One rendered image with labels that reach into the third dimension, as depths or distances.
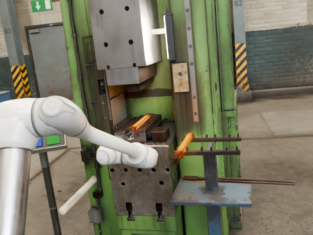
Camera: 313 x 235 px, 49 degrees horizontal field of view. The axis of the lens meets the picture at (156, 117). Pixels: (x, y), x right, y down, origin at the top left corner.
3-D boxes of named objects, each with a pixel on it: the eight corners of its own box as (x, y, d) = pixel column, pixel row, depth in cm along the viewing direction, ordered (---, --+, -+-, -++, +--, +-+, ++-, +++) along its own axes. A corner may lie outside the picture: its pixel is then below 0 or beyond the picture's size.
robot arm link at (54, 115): (88, 104, 124) (52, 107, 126) (68, 85, 107) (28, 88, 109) (86, 139, 120) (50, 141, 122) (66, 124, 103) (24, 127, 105)
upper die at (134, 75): (139, 83, 195) (138, 66, 193) (107, 86, 200) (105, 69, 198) (157, 74, 234) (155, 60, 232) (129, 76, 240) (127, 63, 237)
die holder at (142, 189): (175, 216, 203) (168, 145, 193) (115, 214, 213) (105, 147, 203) (189, 178, 256) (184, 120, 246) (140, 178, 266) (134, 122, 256)
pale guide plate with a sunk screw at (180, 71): (189, 91, 201) (186, 62, 198) (174, 92, 204) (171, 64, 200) (189, 91, 203) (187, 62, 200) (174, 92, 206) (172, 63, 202)
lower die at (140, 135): (146, 142, 203) (145, 128, 201) (115, 143, 208) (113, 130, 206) (162, 124, 242) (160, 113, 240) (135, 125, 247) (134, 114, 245)
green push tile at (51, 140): (60, 143, 198) (59, 131, 200) (47, 145, 197) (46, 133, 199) (60, 143, 199) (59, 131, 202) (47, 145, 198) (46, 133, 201)
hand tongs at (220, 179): (295, 182, 178) (295, 180, 177) (295, 185, 174) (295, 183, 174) (184, 177, 199) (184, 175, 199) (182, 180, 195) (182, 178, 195)
